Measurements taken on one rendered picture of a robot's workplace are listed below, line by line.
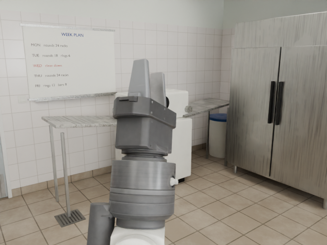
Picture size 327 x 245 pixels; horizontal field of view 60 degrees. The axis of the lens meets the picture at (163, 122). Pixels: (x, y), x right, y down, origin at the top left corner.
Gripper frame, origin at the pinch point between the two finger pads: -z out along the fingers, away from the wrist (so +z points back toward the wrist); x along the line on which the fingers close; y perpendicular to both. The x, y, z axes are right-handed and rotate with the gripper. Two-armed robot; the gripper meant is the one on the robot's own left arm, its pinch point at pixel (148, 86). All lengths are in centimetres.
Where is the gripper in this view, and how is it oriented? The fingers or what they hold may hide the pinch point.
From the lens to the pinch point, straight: 41.8
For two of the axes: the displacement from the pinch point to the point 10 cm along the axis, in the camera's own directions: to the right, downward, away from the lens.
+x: -4.1, -1.9, -8.9
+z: -0.5, 9.8, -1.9
